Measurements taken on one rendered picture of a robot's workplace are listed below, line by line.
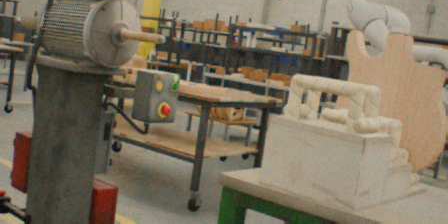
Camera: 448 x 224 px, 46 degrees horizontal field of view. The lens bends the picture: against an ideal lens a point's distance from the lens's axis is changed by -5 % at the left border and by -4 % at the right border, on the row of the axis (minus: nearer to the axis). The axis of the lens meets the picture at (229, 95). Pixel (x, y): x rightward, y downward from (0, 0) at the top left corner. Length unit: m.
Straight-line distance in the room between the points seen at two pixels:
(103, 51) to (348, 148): 1.07
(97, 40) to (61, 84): 0.25
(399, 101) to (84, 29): 1.10
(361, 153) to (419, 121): 0.37
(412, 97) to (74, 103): 1.24
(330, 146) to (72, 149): 1.20
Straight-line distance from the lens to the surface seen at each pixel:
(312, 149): 1.29
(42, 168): 2.25
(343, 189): 1.26
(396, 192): 1.45
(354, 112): 1.25
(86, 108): 2.20
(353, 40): 1.67
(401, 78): 1.59
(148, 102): 2.19
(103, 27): 2.00
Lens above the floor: 1.24
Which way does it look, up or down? 4 degrees down
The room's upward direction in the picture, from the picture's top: 8 degrees clockwise
